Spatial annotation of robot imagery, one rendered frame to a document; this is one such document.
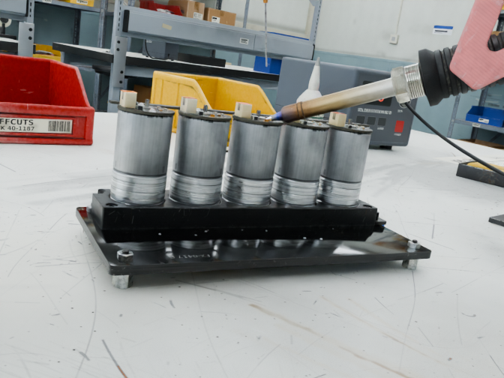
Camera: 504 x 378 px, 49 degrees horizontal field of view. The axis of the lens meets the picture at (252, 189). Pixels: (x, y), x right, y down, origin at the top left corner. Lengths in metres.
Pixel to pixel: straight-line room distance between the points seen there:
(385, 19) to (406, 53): 0.44
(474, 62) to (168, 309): 0.15
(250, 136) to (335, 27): 6.16
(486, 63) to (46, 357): 0.19
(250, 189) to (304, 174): 0.03
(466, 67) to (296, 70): 0.52
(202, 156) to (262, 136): 0.03
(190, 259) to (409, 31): 5.66
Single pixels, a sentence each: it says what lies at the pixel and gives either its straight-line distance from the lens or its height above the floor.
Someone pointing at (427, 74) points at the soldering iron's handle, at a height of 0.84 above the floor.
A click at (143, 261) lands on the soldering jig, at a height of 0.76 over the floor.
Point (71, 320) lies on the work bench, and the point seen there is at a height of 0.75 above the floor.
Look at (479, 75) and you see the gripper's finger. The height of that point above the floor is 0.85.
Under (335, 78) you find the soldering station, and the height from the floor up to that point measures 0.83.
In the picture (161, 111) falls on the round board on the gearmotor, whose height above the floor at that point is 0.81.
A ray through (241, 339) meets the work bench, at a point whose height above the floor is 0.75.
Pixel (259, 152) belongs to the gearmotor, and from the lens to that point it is 0.26.
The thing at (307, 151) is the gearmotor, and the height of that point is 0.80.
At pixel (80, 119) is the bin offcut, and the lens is 0.47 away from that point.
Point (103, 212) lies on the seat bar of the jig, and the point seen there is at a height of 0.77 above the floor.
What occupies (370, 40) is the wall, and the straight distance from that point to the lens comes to 6.09.
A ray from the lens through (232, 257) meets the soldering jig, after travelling 0.23.
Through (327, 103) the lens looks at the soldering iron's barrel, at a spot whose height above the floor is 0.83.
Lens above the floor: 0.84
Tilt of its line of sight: 13 degrees down
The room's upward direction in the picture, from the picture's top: 9 degrees clockwise
